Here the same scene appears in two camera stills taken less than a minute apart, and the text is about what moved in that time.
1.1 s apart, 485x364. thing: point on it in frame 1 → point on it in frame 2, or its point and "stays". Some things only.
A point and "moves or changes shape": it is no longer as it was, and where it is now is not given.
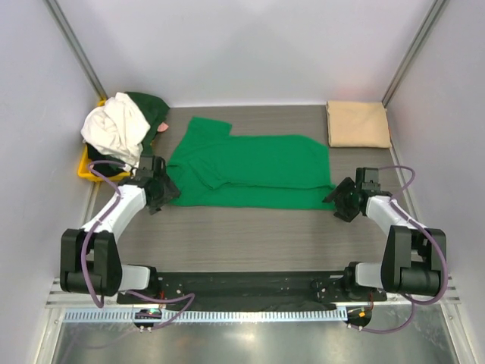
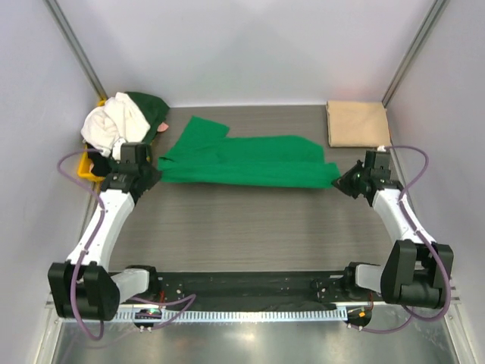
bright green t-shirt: [214, 169] moves or changes shape
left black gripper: [170, 192] → [149, 165]
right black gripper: [337, 196] → [344, 182]
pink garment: [162, 127] stays
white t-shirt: [115, 128] stays
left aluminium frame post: [59, 19] stays
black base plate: [252, 290] stays
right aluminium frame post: [434, 10] stays
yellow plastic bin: [84, 170] stays
